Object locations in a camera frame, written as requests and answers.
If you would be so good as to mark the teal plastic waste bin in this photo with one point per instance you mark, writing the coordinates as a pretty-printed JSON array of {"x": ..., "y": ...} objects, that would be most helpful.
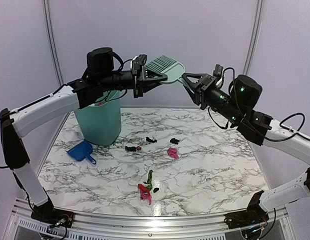
[{"x": 101, "y": 125}]

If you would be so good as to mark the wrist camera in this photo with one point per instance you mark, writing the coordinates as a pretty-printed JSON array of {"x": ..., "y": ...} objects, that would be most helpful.
[
  {"x": 219, "y": 74},
  {"x": 137, "y": 63}
]

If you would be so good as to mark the left aluminium corner post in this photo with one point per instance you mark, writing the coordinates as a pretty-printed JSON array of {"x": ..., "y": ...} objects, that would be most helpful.
[{"x": 51, "y": 42}]

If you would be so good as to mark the aluminium front frame rail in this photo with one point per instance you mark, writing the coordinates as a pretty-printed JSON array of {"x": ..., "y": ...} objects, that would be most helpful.
[{"x": 92, "y": 226}]

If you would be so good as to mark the blue plastic dustpan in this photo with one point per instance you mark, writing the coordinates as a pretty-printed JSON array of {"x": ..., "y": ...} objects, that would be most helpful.
[{"x": 82, "y": 151}]

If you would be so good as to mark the green paper scrap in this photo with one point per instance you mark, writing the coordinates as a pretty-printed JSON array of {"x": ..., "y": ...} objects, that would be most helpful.
[{"x": 148, "y": 183}]

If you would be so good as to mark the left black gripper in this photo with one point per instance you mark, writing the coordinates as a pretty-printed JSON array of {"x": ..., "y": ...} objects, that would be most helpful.
[{"x": 149, "y": 83}]

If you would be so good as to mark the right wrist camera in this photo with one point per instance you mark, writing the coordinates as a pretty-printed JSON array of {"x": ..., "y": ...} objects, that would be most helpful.
[{"x": 219, "y": 74}]

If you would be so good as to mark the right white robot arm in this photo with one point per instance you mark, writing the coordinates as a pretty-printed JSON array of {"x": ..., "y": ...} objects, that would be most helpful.
[{"x": 256, "y": 127}]

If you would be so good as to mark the black paper scrap right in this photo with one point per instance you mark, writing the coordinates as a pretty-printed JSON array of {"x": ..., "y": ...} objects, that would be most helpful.
[{"x": 174, "y": 141}]

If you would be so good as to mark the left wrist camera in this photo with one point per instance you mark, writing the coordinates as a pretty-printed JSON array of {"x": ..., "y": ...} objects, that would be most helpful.
[{"x": 137, "y": 63}]

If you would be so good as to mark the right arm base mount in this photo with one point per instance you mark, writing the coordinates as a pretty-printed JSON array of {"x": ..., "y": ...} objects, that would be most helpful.
[{"x": 252, "y": 215}]

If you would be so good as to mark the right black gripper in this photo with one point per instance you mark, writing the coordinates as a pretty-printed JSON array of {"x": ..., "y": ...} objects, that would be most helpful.
[{"x": 201, "y": 88}]

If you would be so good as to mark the pink paper scrap centre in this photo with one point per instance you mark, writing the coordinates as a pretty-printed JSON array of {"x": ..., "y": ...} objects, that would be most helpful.
[{"x": 173, "y": 153}]

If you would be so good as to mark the black and white paper scrap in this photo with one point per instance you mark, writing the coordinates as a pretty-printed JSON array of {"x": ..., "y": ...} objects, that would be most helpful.
[{"x": 152, "y": 139}]

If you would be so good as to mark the teal hand brush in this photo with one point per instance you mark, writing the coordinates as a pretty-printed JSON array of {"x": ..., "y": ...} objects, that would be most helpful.
[{"x": 168, "y": 66}]

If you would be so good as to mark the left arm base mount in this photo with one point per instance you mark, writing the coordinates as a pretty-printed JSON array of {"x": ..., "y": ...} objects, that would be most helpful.
[{"x": 47, "y": 213}]

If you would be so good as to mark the black and pink paper scrap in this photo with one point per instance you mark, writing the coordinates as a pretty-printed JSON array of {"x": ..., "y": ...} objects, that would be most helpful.
[{"x": 133, "y": 148}]

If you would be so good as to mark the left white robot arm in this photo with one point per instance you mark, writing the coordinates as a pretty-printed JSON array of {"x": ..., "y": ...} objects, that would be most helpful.
[{"x": 104, "y": 72}]

